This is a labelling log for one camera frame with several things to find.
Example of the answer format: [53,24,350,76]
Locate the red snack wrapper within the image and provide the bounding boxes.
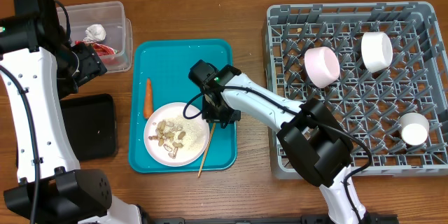
[75,41,117,56]

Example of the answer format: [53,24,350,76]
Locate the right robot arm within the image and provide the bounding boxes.
[188,60,372,223]

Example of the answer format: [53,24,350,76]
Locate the grey dishwasher rack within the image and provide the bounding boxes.
[262,1,448,180]

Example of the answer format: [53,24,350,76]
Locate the white round plate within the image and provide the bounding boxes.
[143,102,210,167]

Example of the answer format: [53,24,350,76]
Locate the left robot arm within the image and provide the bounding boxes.
[1,0,150,223]

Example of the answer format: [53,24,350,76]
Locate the orange carrot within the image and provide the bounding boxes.
[143,78,153,119]

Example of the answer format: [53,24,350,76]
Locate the pink bowl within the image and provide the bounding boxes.
[304,47,340,88]

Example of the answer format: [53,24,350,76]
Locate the white bowl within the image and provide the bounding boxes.
[361,31,393,73]

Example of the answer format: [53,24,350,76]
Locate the foil ball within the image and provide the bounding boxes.
[83,24,106,43]

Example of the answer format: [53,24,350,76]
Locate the peanuts pile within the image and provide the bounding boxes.
[148,120,186,159]

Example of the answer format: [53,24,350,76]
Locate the black tray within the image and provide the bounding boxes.
[59,94,118,162]

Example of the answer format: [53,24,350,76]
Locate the small white cup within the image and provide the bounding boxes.
[398,113,429,146]

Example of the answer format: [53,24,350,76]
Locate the clear plastic bin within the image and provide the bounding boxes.
[57,1,133,74]

